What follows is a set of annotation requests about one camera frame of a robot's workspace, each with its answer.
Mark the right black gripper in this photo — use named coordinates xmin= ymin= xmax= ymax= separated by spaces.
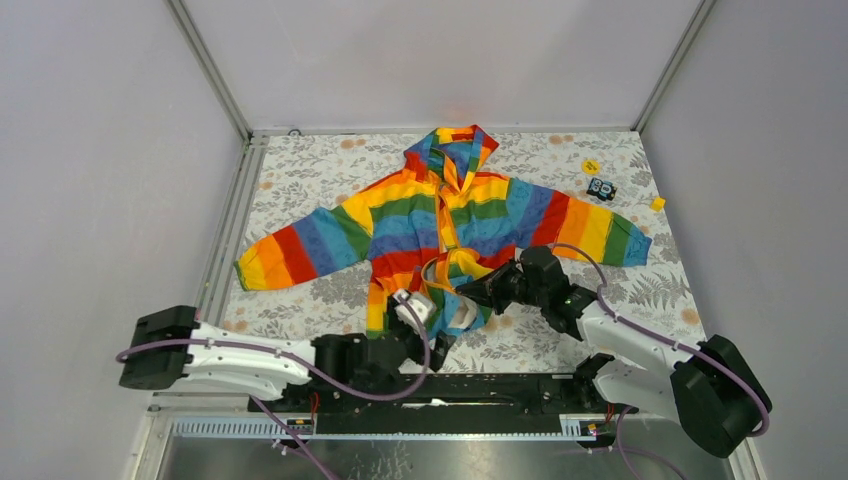
xmin=455 ymin=257 xmax=547 ymax=316

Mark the rainbow striped hooded jacket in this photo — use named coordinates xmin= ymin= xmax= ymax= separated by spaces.
xmin=235 ymin=125 xmax=652 ymax=337

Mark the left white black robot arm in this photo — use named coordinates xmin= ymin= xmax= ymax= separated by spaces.
xmin=116 ymin=305 xmax=455 ymax=411

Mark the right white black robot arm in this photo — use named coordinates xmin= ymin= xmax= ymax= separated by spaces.
xmin=456 ymin=246 xmax=772 ymax=458

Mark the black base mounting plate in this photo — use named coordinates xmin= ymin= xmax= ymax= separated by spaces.
xmin=247 ymin=359 xmax=624 ymax=423

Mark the small black printed card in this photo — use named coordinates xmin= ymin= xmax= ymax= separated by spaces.
xmin=587 ymin=178 xmax=617 ymax=202

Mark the yellow round token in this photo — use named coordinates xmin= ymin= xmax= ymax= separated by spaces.
xmin=581 ymin=158 xmax=600 ymax=175

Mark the small yellow cube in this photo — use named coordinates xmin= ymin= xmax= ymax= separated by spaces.
xmin=650 ymin=197 xmax=666 ymax=212

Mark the floral patterned table mat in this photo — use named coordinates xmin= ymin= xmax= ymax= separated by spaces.
xmin=215 ymin=131 xmax=704 ymax=373

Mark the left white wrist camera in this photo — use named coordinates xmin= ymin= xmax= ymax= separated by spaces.
xmin=392 ymin=289 xmax=436 ymax=327

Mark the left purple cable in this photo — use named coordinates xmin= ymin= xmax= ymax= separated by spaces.
xmin=116 ymin=294 xmax=433 ymax=480

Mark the perforated aluminium rail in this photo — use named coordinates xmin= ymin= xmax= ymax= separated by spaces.
xmin=173 ymin=411 xmax=599 ymax=442

